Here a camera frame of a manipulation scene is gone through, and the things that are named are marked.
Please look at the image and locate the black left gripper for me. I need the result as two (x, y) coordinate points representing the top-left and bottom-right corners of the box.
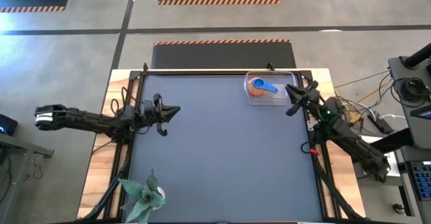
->
(147, 93), (182, 137)

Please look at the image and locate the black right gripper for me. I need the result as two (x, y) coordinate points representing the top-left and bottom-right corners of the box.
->
(285, 80), (325, 117)

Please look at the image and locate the blue measuring cup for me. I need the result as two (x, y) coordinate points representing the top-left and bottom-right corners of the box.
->
(251, 77), (279, 95)

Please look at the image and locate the orange measuring cup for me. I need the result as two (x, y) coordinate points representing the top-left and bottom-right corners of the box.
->
(248, 81), (267, 98)

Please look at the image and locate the clear plastic basket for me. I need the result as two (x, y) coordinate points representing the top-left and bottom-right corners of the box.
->
(244, 71), (300, 107)

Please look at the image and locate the green artificial succulent plant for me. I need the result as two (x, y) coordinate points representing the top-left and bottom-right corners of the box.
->
(117, 169), (167, 224)

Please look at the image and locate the white box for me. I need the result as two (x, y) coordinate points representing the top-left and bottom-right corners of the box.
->
(356, 135), (403, 186)

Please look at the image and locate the grey equipment cart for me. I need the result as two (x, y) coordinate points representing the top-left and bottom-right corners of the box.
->
(368, 42), (431, 166)

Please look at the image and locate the dark keypad panel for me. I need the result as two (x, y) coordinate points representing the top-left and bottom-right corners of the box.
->
(406, 159), (431, 202)

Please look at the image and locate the grey metal stand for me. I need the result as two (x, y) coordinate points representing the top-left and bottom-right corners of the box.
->
(0, 133), (55, 224)

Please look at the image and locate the dark device with blue light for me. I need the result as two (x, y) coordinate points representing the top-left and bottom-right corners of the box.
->
(0, 113), (19, 137)

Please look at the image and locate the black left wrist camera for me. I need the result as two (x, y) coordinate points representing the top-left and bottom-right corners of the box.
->
(143, 99), (156, 115)

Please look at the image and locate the black table frame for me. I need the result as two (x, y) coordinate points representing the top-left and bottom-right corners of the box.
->
(129, 62), (325, 223)

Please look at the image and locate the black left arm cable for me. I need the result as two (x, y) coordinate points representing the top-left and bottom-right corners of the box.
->
(110, 86), (151, 136)

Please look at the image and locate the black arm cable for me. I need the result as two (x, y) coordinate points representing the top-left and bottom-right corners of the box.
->
(300, 139), (321, 156)
(110, 86), (151, 136)

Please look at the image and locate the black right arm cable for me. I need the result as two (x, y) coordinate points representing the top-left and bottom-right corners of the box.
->
(300, 139), (321, 156)

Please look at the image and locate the black frame strut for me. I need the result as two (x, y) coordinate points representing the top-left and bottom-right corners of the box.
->
(79, 149), (133, 222)
(313, 159), (366, 222)

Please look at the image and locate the black coiled cable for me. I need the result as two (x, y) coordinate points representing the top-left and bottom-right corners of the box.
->
(391, 77), (431, 104)

